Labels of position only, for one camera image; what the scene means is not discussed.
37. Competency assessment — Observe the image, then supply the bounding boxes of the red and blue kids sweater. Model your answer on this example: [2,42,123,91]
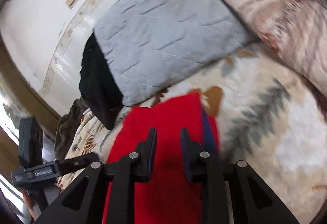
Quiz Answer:
[107,92,219,223]

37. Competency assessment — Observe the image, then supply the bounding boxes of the black clothing pile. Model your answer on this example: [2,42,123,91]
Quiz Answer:
[79,34,123,130]

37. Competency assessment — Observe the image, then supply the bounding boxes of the left hand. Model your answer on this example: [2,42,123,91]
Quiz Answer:
[22,190,37,220]

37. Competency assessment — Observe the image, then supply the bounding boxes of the dark brown fleece blanket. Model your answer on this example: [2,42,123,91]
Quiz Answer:
[54,99,87,160]

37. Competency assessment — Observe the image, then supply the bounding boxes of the leaf pattern plush blanket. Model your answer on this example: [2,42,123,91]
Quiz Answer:
[57,42,327,223]

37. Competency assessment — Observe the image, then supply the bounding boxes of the striped floral beige pillow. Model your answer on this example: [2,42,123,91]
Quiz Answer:
[223,0,326,95]

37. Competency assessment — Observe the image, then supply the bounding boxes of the light grey quilted pillow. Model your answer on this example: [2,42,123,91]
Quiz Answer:
[94,0,254,106]

